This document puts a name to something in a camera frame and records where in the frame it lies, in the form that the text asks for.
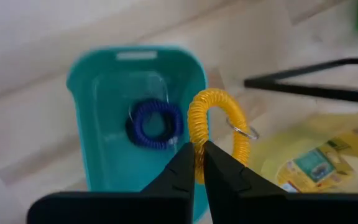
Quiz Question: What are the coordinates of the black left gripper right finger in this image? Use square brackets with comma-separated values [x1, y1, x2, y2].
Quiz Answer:
[203, 141, 288, 224]

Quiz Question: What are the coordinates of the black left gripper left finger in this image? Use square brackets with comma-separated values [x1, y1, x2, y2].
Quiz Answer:
[140, 142, 196, 195]

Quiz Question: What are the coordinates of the yellow plastic tray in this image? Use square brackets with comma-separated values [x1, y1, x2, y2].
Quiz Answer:
[249, 111, 358, 194]

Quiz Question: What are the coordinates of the blue coil ring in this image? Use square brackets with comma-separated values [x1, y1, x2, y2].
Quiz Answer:
[125, 98, 185, 151]

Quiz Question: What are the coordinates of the orange coil ring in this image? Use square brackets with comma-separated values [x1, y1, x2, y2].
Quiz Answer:
[186, 88, 260, 185]

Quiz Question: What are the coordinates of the teal plastic tray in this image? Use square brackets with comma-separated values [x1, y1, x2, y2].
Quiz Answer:
[66, 45, 210, 223]

